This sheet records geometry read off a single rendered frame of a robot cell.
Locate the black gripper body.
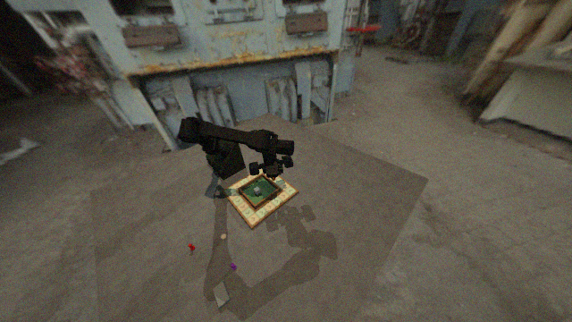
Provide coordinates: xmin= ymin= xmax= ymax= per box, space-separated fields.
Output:
xmin=249 ymin=152 xmax=293 ymax=176

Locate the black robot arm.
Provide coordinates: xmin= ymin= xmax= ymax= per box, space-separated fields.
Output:
xmin=178 ymin=117 xmax=294 ymax=178

